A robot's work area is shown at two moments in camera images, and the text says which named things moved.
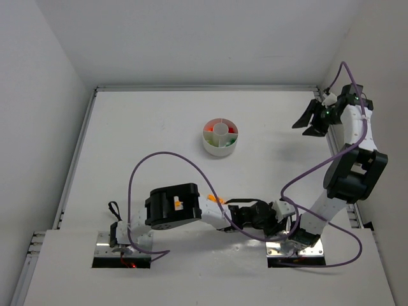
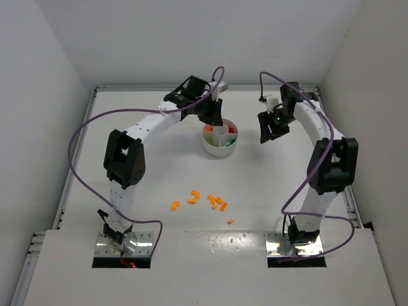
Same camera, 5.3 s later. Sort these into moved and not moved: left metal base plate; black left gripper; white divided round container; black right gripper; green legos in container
Moved: black right gripper; black left gripper
Not moved: green legos in container; left metal base plate; white divided round container
